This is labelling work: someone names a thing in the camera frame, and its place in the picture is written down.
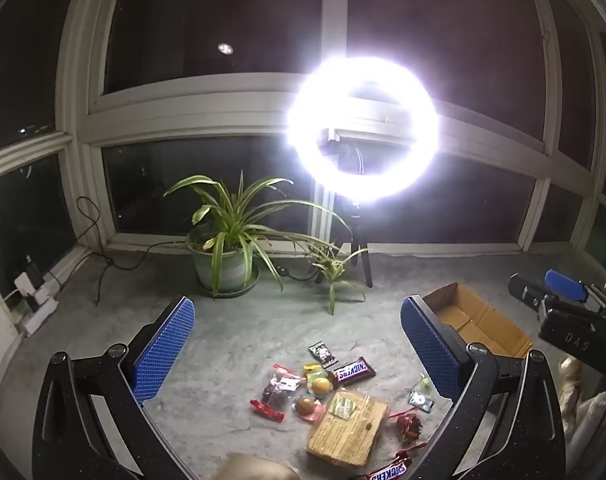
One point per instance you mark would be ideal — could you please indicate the white plug adapter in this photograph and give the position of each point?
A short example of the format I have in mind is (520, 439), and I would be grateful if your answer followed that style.
(25, 280)

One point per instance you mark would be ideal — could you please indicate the brown chocolate bar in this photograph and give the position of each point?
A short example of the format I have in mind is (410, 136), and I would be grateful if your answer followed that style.
(354, 371)
(389, 470)

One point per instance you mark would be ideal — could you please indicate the small black snack packet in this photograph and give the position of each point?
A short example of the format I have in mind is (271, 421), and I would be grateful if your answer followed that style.
(324, 354)

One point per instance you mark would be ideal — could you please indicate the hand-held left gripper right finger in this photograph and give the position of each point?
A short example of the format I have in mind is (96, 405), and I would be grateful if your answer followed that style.
(428, 350)

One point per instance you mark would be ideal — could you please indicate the small green candy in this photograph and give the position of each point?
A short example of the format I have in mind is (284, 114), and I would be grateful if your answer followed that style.
(424, 384)

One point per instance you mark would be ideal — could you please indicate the small spider plant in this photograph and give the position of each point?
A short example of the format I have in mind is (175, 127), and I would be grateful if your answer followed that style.
(333, 266)

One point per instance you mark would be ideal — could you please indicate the pale green small packet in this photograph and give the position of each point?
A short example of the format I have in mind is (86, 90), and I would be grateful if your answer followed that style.
(344, 405)

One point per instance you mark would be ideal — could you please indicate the green round candy packet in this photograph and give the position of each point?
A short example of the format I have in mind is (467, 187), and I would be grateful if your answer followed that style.
(419, 401)

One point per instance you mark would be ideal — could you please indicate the red candy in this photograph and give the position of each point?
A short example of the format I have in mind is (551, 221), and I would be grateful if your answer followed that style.
(408, 425)

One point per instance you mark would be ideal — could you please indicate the large cracker pack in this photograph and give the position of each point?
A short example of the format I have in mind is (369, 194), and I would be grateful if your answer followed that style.
(345, 437)

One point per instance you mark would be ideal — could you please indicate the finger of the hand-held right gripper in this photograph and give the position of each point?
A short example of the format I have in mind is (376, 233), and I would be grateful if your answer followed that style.
(563, 282)
(528, 292)

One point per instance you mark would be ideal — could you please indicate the white window frame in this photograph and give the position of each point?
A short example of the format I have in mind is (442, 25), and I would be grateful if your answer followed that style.
(193, 105)

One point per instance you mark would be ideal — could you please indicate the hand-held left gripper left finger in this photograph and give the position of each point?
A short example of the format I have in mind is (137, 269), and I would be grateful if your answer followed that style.
(165, 350)

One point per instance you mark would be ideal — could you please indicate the person's right hand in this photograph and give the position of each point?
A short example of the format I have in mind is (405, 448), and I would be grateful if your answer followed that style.
(569, 385)

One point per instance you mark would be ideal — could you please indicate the black phone holder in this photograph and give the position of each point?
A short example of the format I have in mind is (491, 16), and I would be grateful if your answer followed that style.
(338, 150)

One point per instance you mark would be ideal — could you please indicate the green pot saucer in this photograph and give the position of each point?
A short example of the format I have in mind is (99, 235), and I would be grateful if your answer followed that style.
(243, 287)

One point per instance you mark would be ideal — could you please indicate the white power strip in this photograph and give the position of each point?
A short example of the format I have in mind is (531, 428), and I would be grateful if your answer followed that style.
(39, 317)

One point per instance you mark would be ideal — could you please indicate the clear red-edged snack packet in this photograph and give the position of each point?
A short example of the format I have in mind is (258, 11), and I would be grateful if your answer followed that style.
(278, 389)

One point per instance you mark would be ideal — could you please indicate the cardboard box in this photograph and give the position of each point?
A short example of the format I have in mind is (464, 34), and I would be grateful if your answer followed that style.
(488, 325)

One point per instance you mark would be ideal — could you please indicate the yellow jelly cup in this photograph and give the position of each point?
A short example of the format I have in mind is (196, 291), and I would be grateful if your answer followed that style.
(320, 385)

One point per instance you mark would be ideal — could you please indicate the brown jelly cup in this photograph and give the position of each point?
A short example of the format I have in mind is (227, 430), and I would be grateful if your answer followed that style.
(305, 405)

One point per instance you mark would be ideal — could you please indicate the large spider plant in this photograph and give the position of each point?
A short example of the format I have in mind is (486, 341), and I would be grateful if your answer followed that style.
(233, 210)

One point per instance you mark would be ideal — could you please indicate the black tripod stand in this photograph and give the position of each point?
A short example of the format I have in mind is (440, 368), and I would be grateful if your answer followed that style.
(355, 240)

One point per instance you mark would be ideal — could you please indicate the green plant pot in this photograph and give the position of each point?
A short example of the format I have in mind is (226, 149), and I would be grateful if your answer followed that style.
(223, 266)

